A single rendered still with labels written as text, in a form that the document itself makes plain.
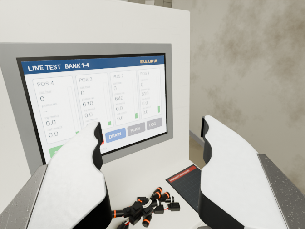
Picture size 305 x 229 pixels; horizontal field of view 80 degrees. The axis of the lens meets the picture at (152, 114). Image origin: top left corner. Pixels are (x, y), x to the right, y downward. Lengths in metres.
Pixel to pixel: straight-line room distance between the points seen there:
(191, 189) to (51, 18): 0.66
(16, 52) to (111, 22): 0.24
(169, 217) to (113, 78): 0.45
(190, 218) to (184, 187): 0.11
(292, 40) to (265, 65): 0.26
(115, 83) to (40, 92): 0.19
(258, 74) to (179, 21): 1.41
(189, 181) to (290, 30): 1.50
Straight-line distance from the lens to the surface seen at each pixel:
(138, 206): 0.60
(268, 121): 2.01
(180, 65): 0.70
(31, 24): 0.51
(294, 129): 1.92
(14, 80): 0.50
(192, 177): 0.77
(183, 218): 0.66
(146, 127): 0.63
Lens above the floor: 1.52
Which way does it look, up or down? 28 degrees down
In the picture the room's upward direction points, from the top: 6 degrees clockwise
